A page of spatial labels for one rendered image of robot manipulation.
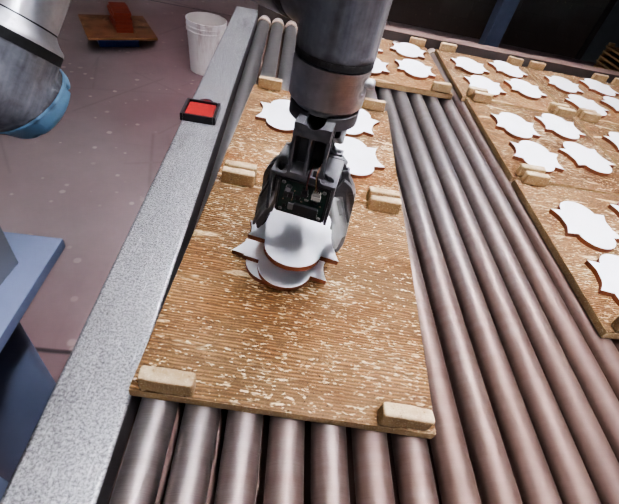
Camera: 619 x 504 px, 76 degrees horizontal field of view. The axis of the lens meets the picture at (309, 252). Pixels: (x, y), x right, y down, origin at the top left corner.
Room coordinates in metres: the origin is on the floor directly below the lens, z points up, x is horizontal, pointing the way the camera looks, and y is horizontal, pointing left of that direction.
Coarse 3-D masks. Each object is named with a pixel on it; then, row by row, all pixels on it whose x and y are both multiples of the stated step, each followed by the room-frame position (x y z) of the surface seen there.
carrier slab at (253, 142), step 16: (256, 96) 0.93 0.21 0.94; (272, 96) 0.95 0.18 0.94; (288, 96) 0.97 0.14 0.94; (256, 112) 0.85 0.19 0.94; (368, 112) 0.99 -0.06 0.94; (384, 112) 1.01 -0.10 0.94; (240, 128) 0.76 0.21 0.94; (256, 128) 0.78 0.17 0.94; (384, 128) 0.93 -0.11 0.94; (240, 144) 0.70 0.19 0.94; (256, 144) 0.72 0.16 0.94; (272, 144) 0.73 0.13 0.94; (368, 144) 0.83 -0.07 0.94; (384, 144) 0.85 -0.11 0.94; (224, 160) 0.63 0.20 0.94; (240, 160) 0.65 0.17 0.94; (256, 160) 0.66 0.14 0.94; (384, 160) 0.78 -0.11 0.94; (256, 176) 0.61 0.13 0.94; (384, 176) 0.72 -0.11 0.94; (400, 208) 0.62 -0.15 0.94
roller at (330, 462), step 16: (320, 432) 0.19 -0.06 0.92; (336, 432) 0.19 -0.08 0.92; (320, 448) 0.17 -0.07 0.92; (336, 448) 0.17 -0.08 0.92; (320, 464) 0.15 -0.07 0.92; (336, 464) 0.16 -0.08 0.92; (320, 480) 0.14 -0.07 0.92; (336, 480) 0.14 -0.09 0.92; (320, 496) 0.12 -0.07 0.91; (336, 496) 0.13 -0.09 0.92
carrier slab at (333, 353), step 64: (256, 192) 0.56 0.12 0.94; (192, 256) 0.38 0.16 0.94; (384, 256) 0.48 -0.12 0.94; (192, 320) 0.28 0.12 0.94; (256, 320) 0.30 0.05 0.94; (320, 320) 0.33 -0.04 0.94; (384, 320) 0.35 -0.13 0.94; (256, 384) 0.21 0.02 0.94; (320, 384) 0.23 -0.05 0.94; (384, 384) 0.25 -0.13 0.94
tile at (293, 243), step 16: (272, 224) 0.41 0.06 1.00; (288, 224) 0.42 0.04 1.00; (304, 224) 0.43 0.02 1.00; (320, 224) 0.44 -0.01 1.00; (256, 240) 0.38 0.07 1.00; (272, 240) 0.38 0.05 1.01; (288, 240) 0.39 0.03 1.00; (304, 240) 0.40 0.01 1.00; (320, 240) 0.41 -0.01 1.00; (272, 256) 0.35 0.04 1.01; (288, 256) 0.36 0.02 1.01; (304, 256) 0.37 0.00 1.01; (320, 256) 0.38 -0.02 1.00
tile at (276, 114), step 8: (264, 104) 0.88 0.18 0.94; (272, 104) 0.89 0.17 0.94; (280, 104) 0.90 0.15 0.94; (288, 104) 0.91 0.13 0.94; (264, 112) 0.84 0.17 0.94; (272, 112) 0.85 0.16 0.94; (280, 112) 0.86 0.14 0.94; (288, 112) 0.87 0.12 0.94; (264, 120) 0.82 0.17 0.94; (272, 120) 0.81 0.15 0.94; (280, 120) 0.82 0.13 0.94; (288, 120) 0.83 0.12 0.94; (272, 128) 0.79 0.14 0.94; (280, 128) 0.79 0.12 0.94; (288, 128) 0.80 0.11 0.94
